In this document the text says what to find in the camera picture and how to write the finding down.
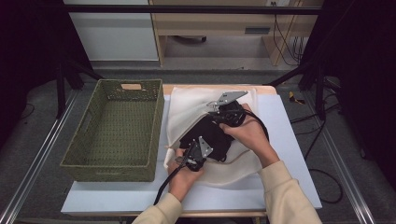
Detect green woven basket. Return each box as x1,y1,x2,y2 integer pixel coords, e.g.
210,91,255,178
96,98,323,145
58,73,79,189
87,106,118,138
59,78,165,183

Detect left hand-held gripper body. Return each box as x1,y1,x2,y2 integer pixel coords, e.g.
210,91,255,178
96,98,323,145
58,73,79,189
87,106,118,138
176,135,214,172

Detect white cabinet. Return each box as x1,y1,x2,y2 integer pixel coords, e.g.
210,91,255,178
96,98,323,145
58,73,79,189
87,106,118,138
63,0,160,62

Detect hanging black cables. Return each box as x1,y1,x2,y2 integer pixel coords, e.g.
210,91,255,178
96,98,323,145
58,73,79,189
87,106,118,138
272,1,304,67

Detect black garment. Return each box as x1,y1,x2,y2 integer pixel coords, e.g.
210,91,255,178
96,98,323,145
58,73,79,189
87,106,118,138
178,115,236,162

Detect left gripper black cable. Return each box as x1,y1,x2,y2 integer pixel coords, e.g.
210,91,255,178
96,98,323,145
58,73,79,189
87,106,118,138
153,164,188,206

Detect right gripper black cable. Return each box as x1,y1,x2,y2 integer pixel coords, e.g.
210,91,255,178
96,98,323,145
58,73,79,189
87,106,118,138
246,108,271,141

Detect dark curtain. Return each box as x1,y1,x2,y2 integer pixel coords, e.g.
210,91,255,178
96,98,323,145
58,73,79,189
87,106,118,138
0,0,92,147
302,0,396,181

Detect light wooden desk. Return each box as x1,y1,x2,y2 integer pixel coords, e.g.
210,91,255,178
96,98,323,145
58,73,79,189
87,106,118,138
148,0,325,67

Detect person's left hand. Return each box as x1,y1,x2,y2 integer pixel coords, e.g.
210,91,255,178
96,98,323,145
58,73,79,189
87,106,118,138
167,148,205,203

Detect black horizontal bar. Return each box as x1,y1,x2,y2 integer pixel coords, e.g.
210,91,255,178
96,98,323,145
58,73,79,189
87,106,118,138
62,4,323,15

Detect thin black floor cable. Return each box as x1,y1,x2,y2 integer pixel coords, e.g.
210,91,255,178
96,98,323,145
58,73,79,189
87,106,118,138
20,103,35,120

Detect cream laundry bag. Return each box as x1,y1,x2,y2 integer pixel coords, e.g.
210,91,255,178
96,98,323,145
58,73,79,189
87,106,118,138
163,86,265,189

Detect long black floor cable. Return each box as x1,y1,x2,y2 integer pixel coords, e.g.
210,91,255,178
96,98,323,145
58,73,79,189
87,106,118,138
289,102,344,204

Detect person's right hand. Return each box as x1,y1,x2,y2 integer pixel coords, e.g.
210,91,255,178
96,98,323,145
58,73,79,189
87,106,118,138
219,103,280,169

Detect aluminium rail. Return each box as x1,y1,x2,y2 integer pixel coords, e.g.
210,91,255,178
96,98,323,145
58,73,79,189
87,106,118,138
303,92,377,224
0,90,80,224

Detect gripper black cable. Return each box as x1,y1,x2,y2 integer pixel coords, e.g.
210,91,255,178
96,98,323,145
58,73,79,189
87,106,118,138
153,164,188,206
246,108,271,141

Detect black metal stand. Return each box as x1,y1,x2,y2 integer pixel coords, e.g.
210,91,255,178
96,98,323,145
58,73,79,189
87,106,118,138
55,59,104,119
267,60,344,120

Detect yellow and black tool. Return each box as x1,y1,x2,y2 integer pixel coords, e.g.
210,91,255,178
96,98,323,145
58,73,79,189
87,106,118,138
288,91,306,105

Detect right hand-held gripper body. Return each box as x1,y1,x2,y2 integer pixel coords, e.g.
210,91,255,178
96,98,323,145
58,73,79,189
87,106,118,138
207,91,249,128

